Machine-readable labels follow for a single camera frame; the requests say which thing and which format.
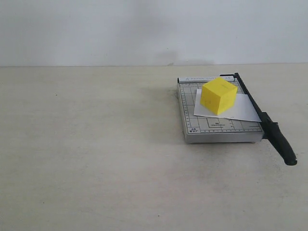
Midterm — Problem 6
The yellow cube block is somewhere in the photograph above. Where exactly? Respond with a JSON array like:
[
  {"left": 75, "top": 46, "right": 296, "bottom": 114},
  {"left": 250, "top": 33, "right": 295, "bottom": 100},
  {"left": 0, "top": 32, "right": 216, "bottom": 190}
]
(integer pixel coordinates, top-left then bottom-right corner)
[{"left": 200, "top": 77, "right": 238, "bottom": 115}]

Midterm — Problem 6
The white paper sheet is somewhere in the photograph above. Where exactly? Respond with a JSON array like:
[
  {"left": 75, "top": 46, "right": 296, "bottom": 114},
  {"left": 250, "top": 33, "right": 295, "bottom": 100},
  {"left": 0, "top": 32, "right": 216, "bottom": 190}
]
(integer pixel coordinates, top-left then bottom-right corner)
[{"left": 193, "top": 89, "right": 261, "bottom": 122}]

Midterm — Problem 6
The grey paper cutter base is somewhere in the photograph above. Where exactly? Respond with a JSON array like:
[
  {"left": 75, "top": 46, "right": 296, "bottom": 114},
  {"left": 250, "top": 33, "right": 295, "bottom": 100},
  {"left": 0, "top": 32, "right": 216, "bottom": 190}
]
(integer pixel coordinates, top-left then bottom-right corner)
[{"left": 177, "top": 77, "right": 263, "bottom": 143}]

